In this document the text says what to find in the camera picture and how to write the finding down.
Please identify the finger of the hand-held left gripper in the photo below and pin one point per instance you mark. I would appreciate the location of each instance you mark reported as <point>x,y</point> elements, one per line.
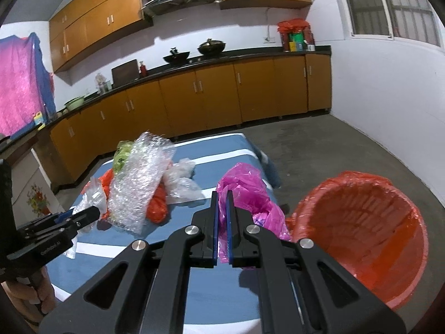
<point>64,216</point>
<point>88,215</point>

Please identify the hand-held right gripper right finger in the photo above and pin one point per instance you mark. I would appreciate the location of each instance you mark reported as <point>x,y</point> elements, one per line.
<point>229,229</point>

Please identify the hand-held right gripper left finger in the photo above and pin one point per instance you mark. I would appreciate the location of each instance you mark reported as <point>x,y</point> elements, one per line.
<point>215,222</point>

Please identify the clear thin plastic bag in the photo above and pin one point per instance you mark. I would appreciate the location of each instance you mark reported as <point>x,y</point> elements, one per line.
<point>92,195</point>

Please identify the pink plastic bag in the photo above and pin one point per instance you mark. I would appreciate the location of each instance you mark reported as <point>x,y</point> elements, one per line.
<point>250,188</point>

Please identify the red plastic bag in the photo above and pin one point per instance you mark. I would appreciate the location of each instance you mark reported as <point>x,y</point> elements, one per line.
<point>160,207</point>

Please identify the clear bubble wrap sheet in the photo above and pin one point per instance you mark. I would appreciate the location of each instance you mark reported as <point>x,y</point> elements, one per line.
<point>139,181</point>

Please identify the green plastic wrapper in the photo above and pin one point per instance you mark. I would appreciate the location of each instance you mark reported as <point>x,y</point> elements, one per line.
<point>121,158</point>

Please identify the red plastic bin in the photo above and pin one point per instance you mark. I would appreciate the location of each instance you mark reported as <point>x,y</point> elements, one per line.
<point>365,222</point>

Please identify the person's left hand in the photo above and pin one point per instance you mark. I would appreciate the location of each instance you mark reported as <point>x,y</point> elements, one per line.
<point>43,292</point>

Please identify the white cabinet with flower print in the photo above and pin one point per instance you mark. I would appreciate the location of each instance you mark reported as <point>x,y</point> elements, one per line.
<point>31,188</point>

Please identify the clear crumpled plastic bag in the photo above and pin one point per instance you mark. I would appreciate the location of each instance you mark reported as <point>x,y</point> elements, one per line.
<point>180,181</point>

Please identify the blue white striped blanket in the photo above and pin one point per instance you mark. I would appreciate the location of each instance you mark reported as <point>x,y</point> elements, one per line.
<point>215,295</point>

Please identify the green basin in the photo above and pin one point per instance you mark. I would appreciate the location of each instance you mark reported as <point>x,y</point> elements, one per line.
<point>74,103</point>

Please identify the wooden base cabinets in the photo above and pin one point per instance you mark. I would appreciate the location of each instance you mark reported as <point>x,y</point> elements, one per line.
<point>215,97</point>

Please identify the glass jar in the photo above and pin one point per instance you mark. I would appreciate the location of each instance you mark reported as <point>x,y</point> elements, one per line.
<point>101,83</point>

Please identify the pink hanging cloth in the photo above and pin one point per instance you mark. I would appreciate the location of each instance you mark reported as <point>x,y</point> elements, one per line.
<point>17,83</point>

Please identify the blue hanging cloth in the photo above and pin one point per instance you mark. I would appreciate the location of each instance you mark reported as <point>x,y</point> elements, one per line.
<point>43,73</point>

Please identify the brown cutting board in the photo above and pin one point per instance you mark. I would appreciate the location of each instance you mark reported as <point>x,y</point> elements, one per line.
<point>125,73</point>

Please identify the red bottle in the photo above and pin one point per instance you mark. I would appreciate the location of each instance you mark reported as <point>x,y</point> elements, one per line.
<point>143,70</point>

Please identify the black open wok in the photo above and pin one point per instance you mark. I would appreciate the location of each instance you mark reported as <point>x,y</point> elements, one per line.
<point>176,57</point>

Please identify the black kitchen countertop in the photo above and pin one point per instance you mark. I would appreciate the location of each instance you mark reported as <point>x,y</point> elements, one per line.
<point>250,55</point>

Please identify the black wok with lid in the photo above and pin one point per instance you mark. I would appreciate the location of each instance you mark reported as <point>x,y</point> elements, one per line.
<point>211,48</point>

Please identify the yellow box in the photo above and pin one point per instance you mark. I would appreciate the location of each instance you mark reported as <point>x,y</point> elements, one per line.
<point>292,47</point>

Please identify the green box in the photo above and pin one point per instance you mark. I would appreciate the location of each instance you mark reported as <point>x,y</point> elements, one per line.
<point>296,40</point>

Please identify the red bag on boxes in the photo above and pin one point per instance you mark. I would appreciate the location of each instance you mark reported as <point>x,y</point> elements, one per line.
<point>293,26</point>

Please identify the barred window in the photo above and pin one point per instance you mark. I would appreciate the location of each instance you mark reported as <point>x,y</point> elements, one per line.
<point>389,7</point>

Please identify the wall power outlet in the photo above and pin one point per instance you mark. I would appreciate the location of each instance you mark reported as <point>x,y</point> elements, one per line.
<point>269,39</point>

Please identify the long wooden wall cabinets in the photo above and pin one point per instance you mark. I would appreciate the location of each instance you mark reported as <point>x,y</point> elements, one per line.
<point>97,17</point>

